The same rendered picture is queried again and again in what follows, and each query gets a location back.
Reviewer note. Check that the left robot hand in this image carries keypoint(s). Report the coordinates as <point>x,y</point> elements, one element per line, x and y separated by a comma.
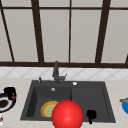
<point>9,91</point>

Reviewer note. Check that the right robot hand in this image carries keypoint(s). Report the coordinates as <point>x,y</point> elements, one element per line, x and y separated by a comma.
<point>91,115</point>

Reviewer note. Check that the brown food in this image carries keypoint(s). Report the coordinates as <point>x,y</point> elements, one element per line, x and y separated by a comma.
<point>3,104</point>

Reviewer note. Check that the black sink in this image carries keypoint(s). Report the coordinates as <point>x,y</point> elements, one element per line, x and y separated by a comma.
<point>86,96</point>

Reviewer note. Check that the red ball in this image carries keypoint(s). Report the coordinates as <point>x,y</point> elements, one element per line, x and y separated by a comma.
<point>67,114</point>

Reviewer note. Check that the small white red thing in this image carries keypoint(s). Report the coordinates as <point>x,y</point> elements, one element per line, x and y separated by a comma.
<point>1,119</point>

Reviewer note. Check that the blue bowl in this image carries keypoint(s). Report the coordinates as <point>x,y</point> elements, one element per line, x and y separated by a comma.
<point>125,106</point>

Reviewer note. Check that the yellow plate green centre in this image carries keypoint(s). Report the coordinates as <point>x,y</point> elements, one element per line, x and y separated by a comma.
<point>46,108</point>

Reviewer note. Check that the black tap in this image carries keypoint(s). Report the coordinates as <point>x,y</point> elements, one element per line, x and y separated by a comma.
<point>56,71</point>

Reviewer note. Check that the dark framed window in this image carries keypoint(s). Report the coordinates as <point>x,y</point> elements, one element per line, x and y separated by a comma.
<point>55,30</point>

